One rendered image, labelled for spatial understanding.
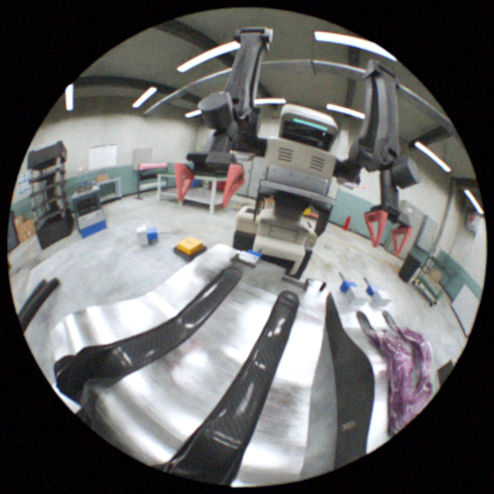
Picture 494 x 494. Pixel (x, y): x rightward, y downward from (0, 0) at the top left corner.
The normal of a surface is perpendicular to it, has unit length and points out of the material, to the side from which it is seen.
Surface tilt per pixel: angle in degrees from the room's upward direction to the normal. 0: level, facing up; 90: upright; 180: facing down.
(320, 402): 0
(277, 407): 26
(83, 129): 90
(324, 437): 0
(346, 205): 90
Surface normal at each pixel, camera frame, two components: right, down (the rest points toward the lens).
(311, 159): -0.20, 0.57
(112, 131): 0.86, 0.36
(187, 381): 0.34, -0.94
